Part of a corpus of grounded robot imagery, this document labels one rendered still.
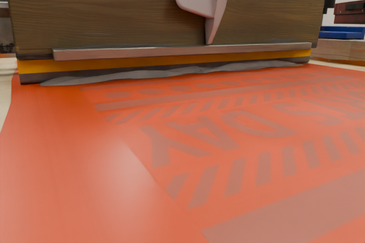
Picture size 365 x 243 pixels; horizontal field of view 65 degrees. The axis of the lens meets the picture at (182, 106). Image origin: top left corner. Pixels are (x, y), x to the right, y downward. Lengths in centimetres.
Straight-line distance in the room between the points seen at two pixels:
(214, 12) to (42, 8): 17
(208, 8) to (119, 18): 10
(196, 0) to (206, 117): 17
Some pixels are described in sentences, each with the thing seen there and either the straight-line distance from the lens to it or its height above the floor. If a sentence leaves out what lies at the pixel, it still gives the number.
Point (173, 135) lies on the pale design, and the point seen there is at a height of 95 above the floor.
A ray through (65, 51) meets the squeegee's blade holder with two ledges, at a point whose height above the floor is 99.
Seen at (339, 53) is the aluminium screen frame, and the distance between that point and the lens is 53.
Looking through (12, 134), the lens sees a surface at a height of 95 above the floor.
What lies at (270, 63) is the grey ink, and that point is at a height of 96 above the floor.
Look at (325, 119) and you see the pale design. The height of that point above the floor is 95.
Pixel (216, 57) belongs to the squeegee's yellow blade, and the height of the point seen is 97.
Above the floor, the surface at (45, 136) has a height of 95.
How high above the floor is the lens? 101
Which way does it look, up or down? 16 degrees down
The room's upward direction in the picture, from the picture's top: 1 degrees clockwise
